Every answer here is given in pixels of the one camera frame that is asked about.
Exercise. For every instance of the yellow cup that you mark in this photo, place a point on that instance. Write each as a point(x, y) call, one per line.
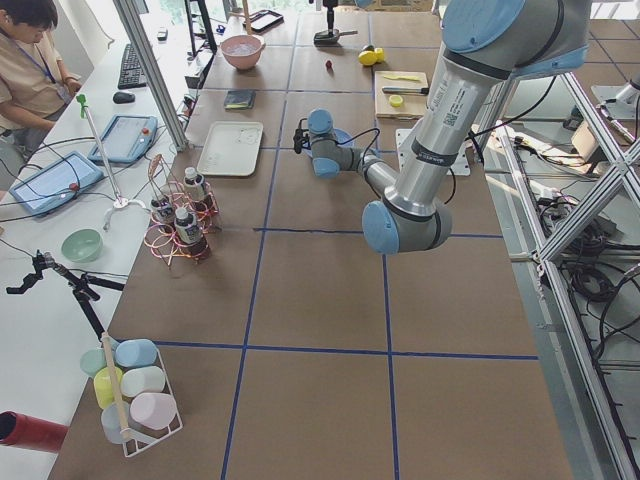
point(103, 388)

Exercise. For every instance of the bottom tea bottle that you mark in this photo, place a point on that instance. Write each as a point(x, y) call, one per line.
point(163, 213)

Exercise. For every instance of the lower yellow lemon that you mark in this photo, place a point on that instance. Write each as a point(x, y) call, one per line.
point(368, 57)

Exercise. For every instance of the black pan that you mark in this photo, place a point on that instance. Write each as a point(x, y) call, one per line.
point(331, 34)

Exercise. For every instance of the right tea bottle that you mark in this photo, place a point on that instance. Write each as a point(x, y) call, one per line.
point(190, 234)

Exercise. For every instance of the yellow plastic knife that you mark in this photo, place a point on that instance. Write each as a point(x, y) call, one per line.
point(411, 78)

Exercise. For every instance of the left tea bottle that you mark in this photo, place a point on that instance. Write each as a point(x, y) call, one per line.
point(194, 185)

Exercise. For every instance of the green bowl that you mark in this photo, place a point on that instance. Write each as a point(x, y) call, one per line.
point(82, 246)

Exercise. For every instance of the white cup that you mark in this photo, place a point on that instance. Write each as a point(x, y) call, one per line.
point(143, 379)

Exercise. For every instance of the white stand green top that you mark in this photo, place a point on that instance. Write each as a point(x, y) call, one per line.
point(120, 202)

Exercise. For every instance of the seated person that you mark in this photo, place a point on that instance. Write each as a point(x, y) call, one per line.
point(36, 85)

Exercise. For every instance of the blue cup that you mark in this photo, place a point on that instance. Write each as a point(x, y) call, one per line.
point(135, 353)

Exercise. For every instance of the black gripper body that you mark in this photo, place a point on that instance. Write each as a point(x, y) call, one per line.
point(308, 144)

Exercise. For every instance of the steel cylinder black cap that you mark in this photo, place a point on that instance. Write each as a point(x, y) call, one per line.
point(405, 90)

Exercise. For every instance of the red cylinder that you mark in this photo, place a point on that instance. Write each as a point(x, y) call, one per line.
point(31, 433)

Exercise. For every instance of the copper wire bottle rack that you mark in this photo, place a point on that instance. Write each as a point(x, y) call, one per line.
point(166, 246)

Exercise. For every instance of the near blue teach pendant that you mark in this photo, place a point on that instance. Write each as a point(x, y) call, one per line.
point(56, 184)

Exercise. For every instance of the blue teach pendant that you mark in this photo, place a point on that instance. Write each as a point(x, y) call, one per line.
point(56, 184)
point(128, 137)

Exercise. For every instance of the black computer mouse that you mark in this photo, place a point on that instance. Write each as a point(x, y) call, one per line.
point(123, 97)

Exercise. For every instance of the upper yellow lemon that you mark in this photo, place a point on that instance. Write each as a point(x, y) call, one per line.
point(380, 55)

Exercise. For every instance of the far blue teach pendant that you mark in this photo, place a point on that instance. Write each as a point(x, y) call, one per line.
point(128, 137)

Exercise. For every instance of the cream bear tray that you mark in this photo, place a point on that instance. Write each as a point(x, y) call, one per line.
point(231, 149)

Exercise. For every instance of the grey yellow folded cloth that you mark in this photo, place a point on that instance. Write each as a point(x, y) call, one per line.
point(240, 99)

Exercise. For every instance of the wooden cutting board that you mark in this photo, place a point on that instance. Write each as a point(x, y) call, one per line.
point(414, 105)

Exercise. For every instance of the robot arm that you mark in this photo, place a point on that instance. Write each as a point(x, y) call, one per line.
point(483, 43)

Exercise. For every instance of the pink bowl of ice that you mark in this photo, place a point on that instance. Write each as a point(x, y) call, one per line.
point(243, 51)

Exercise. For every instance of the pink cup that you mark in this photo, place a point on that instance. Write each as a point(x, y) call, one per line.
point(153, 410)

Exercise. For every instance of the white wire cup rack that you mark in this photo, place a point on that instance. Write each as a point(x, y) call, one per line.
point(118, 426)

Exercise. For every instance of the black keyboard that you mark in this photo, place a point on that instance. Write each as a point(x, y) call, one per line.
point(131, 73)

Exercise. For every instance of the tea bottle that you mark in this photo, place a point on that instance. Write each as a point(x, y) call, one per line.
point(194, 185)
point(163, 213)
point(190, 234)

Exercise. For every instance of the yellow lemon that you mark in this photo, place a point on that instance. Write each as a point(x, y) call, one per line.
point(380, 55)
point(368, 57)

